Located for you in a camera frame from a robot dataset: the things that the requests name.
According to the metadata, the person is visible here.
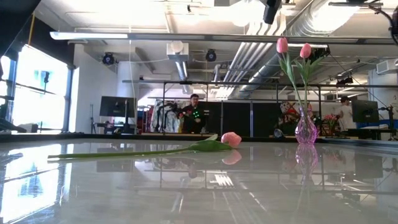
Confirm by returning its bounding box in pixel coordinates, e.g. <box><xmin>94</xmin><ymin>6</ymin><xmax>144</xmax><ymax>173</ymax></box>
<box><xmin>180</xmin><ymin>93</ymin><xmax>208</xmax><ymax>134</ymax></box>
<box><xmin>335</xmin><ymin>95</ymin><xmax>354</xmax><ymax>131</ymax></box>

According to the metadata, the pink flower bouquet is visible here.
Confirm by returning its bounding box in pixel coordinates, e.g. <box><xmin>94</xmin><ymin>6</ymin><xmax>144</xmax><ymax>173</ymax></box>
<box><xmin>323</xmin><ymin>113</ymin><xmax>340</xmax><ymax>125</ymax></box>

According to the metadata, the silver spiral ventilation duct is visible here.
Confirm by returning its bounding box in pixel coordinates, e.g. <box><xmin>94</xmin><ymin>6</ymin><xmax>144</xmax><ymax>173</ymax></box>
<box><xmin>228</xmin><ymin>0</ymin><xmax>361</xmax><ymax>100</ymax></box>

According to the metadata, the black ceiling spotlight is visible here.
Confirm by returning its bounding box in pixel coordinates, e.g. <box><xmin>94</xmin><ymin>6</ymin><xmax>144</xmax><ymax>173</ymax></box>
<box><xmin>335</xmin><ymin>76</ymin><xmax>354</xmax><ymax>86</ymax></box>

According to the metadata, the purple glass vase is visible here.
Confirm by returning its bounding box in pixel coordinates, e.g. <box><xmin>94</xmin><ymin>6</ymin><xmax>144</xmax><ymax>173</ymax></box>
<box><xmin>294</xmin><ymin>107</ymin><xmax>318</xmax><ymax>144</ymax></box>

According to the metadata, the black computer monitor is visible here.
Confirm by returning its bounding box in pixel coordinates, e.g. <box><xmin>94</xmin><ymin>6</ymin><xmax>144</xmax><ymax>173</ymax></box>
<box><xmin>99</xmin><ymin>95</ymin><xmax>137</xmax><ymax>134</ymax></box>
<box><xmin>351</xmin><ymin>99</ymin><xmax>380</xmax><ymax>124</ymax></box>

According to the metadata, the long white ceiling light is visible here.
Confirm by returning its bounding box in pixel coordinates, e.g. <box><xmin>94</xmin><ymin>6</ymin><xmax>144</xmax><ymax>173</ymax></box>
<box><xmin>49</xmin><ymin>30</ymin><xmax>130</xmax><ymax>40</ymax></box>

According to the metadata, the white ceiling unit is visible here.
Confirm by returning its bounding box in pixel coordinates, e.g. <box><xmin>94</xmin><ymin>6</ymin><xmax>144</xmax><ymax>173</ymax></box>
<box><xmin>166</xmin><ymin>40</ymin><xmax>190</xmax><ymax>62</ymax></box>

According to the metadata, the black aluminium table frame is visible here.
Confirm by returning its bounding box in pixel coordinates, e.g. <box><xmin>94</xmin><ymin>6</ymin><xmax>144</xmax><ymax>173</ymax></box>
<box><xmin>0</xmin><ymin>132</ymin><xmax>398</xmax><ymax>146</ymax></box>

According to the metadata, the pink artificial tulip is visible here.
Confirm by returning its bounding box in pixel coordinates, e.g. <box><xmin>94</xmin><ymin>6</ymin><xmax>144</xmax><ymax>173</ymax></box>
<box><xmin>294</xmin><ymin>42</ymin><xmax>326</xmax><ymax>110</ymax></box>
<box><xmin>47</xmin><ymin>132</ymin><xmax>243</xmax><ymax>161</ymax></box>
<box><xmin>276</xmin><ymin>37</ymin><xmax>304</xmax><ymax>110</ymax></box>

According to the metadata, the black ceiling-hung device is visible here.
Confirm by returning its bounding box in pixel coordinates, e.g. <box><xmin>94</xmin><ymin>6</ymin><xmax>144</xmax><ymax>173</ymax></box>
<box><xmin>262</xmin><ymin>0</ymin><xmax>282</xmax><ymax>25</ymax></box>

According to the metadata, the black desk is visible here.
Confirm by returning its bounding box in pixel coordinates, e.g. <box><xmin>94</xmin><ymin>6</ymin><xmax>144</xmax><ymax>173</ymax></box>
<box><xmin>348</xmin><ymin>127</ymin><xmax>398</xmax><ymax>141</ymax></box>

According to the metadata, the black partition panel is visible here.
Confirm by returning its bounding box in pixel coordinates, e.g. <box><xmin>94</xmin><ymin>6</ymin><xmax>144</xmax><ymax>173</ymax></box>
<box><xmin>198</xmin><ymin>101</ymin><xmax>282</xmax><ymax>137</ymax></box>

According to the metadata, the black metal rack frame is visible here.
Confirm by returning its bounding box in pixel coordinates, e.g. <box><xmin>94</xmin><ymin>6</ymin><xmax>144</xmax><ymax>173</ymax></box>
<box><xmin>162</xmin><ymin>80</ymin><xmax>323</xmax><ymax>138</ymax></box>

